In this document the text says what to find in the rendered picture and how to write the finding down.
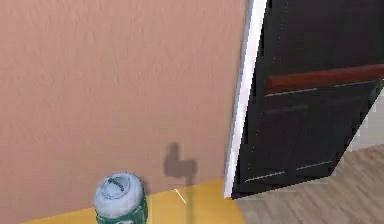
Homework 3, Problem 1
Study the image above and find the black room door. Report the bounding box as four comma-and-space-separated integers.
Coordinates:
231, 0, 384, 200

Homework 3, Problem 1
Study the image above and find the green bin with grey lid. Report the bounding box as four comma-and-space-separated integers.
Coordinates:
92, 171, 150, 224

